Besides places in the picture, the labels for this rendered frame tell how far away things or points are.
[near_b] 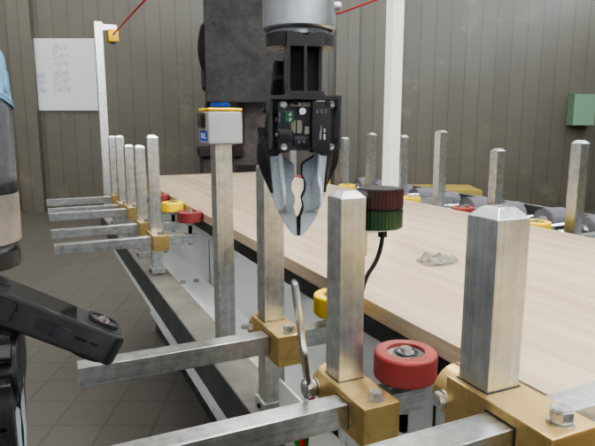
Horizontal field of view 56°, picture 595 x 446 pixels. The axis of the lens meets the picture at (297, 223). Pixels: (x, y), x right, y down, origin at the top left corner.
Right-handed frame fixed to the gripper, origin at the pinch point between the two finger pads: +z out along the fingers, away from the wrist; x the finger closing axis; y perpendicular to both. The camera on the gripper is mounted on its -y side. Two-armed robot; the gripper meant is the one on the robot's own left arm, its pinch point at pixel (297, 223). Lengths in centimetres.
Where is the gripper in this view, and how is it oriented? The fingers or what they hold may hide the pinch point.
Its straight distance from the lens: 63.6
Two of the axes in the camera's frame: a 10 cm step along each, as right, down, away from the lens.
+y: 1.1, 1.8, -9.8
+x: 9.9, -0.2, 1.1
